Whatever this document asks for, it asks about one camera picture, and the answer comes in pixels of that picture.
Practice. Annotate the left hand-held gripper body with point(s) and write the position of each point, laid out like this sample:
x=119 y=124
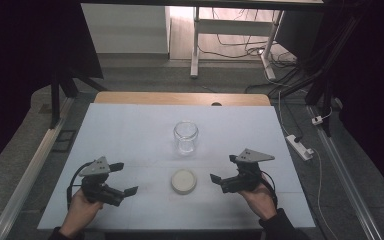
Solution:
x=98 y=186

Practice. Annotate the black curtain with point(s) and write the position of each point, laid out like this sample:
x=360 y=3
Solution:
x=373 y=83
x=16 y=66

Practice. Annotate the clear glass jar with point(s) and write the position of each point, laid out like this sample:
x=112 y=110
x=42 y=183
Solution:
x=186 y=138

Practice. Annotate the white power strip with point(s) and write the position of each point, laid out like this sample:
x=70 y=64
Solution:
x=299 y=147

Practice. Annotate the person's left hand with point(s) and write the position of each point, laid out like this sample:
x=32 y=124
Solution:
x=80 y=213

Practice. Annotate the wooden table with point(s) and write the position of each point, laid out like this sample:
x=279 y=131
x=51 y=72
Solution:
x=180 y=98

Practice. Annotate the black metal stand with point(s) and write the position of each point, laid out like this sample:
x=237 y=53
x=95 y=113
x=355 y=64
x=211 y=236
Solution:
x=55 y=100
x=325 y=90

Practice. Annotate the black plug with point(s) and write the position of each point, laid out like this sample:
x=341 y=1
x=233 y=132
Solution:
x=298 y=138

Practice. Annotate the small white adapter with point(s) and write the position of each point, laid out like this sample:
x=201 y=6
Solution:
x=317 y=120

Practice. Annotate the cream round jar lid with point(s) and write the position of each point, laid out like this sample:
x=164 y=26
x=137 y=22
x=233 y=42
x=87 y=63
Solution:
x=183 y=181

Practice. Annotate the white table mat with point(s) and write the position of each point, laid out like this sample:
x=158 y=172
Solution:
x=140 y=133

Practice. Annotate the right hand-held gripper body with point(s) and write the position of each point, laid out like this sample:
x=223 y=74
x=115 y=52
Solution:
x=243 y=178

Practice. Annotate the white desk frame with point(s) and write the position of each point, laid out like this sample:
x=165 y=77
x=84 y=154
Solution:
x=233 y=26

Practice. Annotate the aluminium rail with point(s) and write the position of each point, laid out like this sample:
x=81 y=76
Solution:
x=33 y=170
x=343 y=176

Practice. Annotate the person's right hand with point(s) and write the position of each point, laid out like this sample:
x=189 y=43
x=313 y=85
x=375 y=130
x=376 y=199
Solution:
x=260 y=201

